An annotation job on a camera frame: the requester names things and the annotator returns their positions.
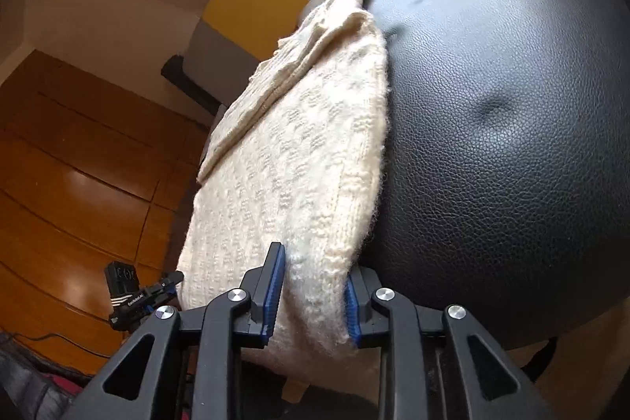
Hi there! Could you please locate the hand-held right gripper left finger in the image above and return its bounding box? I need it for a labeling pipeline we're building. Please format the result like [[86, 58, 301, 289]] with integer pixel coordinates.
[[64, 242, 287, 420]]

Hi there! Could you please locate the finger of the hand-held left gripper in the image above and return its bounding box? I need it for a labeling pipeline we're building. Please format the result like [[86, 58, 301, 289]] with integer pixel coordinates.
[[145, 271, 185, 303]]

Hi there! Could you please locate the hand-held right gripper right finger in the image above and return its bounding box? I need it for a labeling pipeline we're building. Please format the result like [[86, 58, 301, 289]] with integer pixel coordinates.
[[345, 266, 554, 420]]

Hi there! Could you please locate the cream knit sweater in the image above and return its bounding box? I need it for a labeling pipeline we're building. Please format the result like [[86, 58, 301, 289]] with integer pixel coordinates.
[[176, 0, 393, 382]]

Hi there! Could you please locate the dark cloth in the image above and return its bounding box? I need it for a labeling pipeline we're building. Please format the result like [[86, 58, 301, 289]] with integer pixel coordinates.
[[0, 331, 96, 420]]

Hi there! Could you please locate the black leather ottoman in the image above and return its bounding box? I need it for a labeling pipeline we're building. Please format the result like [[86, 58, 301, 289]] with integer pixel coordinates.
[[305, 0, 630, 376]]

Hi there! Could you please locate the grey yellow blue armchair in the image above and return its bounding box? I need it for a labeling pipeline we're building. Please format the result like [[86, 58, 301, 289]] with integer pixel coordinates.
[[161, 0, 425, 116]]

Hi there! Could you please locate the black floor cable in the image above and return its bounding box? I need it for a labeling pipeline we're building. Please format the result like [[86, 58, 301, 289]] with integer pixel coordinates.
[[7, 332, 113, 360]]

